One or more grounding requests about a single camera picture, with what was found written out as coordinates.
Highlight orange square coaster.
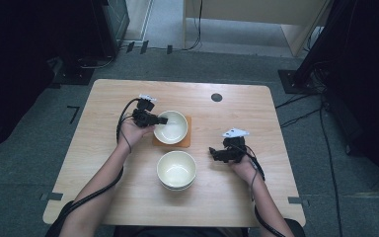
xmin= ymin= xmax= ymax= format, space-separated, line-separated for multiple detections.
xmin=151 ymin=115 xmax=192 ymax=149

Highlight black floor tape corner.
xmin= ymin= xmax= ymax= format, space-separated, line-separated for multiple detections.
xmin=66 ymin=105 xmax=81 ymax=125

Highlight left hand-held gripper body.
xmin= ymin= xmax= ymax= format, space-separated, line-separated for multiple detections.
xmin=131 ymin=94 xmax=161 ymax=129

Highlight black stand base plate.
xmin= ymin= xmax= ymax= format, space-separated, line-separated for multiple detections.
xmin=277 ymin=68 xmax=325 ymax=96

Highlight dark curtain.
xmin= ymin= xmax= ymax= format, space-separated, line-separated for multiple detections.
xmin=0 ymin=0 xmax=95 ymax=157
xmin=295 ymin=0 xmax=379 ymax=198

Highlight person's left hand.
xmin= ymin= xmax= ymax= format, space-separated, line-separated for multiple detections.
xmin=116 ymin=118 xmax=156 ymax=150

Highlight person's right hand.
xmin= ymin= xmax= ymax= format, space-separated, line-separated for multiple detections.
xmin=230 ymin=153 xmax=262 ymax=184

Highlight black equipment cabinet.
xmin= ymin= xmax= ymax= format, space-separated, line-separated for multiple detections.
xmin=90 ymin=0 xmax=131 ymax=58

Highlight beige wooden furniture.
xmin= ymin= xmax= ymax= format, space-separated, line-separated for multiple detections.
xmin=182 ymin=0 xmax=331 ymax=57

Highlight cream ceramic bowl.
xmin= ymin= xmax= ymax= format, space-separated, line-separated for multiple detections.
xmin=156 ymin=150 xmax=197 ymax=190
xmin=159 ymin=180 xmax=195 ymax=193
xmin=153 ymin=110 xmax=190 ymax=145

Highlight long black floor cable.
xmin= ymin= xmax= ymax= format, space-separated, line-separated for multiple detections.
xmin=318 ymin=103 xmax=344 ymax=237

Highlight black hanging cable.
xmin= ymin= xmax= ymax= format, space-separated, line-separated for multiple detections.
xmin=181 ymin=0 xmax=204 ymax=52

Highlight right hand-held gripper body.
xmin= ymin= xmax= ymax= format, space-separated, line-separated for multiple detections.
xmin=221 ymin=127 xmax=251 ymax=165

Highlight grey tape strip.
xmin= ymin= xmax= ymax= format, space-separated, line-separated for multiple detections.
xmin=287 ymin=196 xmax=311 ymax=207
xmin=39 ymin=192 xmax=64 ymax=202

